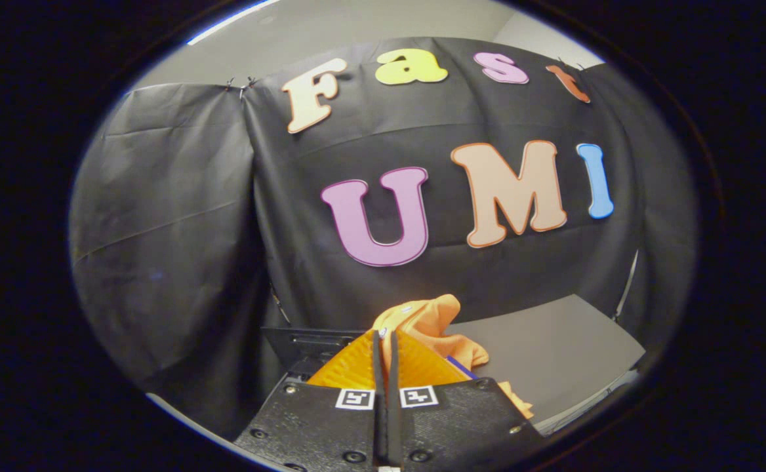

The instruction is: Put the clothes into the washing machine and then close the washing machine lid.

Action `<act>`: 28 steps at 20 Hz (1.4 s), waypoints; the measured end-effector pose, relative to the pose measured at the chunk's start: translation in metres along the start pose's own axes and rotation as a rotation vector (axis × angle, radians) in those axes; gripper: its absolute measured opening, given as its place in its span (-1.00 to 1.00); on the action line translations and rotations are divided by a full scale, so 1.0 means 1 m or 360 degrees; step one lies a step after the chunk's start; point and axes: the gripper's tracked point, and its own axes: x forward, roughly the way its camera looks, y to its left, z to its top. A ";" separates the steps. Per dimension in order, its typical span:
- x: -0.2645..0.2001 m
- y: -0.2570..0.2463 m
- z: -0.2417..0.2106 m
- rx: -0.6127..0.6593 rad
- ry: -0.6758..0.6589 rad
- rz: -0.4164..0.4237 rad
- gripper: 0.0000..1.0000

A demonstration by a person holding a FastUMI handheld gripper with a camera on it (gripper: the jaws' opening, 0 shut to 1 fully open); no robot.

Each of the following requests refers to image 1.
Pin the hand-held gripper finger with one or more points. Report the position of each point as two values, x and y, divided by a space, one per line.
393 367
378 367

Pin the orange shirt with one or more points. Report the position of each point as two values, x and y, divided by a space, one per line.
429 328

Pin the white cabinet with grey top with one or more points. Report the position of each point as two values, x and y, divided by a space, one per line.
553 347

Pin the black backdrop cloth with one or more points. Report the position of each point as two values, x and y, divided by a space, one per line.
173 229

